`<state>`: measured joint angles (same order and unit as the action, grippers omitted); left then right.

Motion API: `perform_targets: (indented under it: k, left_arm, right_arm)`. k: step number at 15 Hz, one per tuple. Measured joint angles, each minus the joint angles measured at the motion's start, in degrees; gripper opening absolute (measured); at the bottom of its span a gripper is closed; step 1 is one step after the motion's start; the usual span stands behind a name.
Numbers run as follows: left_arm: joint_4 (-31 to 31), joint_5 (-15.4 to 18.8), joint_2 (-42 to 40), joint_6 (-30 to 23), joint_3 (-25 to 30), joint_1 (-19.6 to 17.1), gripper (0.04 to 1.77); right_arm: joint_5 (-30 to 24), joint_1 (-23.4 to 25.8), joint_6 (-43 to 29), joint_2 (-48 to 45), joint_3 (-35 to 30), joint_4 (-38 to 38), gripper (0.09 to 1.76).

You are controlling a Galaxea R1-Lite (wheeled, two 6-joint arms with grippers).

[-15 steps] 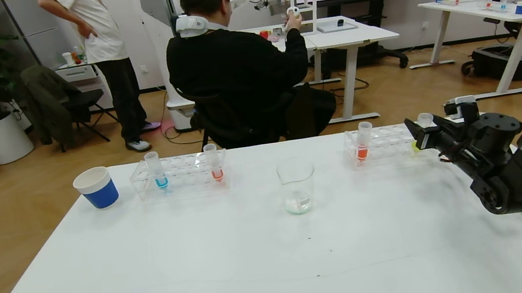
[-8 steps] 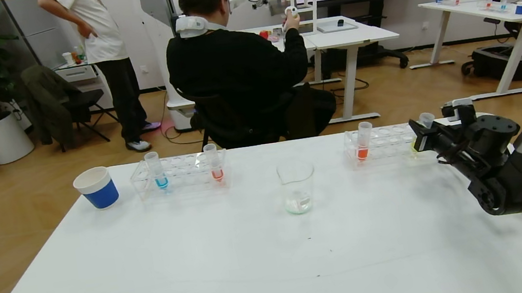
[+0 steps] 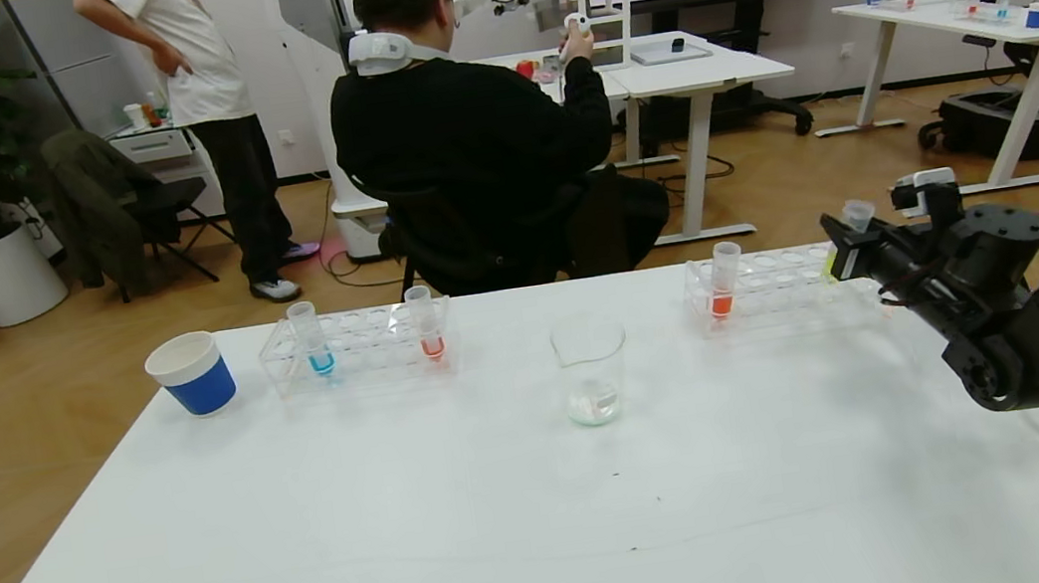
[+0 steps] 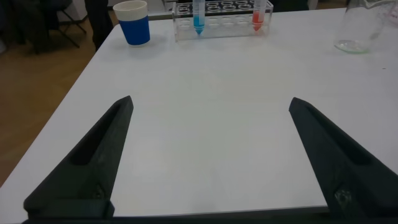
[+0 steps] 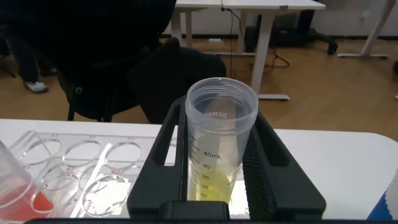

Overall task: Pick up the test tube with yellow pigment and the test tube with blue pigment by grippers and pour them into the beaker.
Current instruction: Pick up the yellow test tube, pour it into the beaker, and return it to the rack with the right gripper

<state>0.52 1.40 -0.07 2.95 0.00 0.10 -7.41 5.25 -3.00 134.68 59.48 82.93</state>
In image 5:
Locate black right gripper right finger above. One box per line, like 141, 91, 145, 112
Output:
242, 110, 327, 220

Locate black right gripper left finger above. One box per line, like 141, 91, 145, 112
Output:
126, 95, 187, 218

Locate yellow pigment test tube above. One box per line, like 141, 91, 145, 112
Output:
185, 77, 259, 205

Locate clear acrylic test tube rack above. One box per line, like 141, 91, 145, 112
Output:
6, 130, 178, 218

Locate orange pigment test tube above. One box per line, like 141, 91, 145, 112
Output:
0, 139, 60, 223

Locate blue white paper cup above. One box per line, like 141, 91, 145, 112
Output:
366, 169, 398, 221

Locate black office chair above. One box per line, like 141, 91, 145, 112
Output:
57, 46, 150, 123

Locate white double desk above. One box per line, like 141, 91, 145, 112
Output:
170, 0, 326, 102

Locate seated person black sweater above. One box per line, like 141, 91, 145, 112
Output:
0, 0, 227, 124

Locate standing person white shirt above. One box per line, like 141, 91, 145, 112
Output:
6, 34, 58, 94

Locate white standing desk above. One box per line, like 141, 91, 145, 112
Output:
337, 0, 397, 59

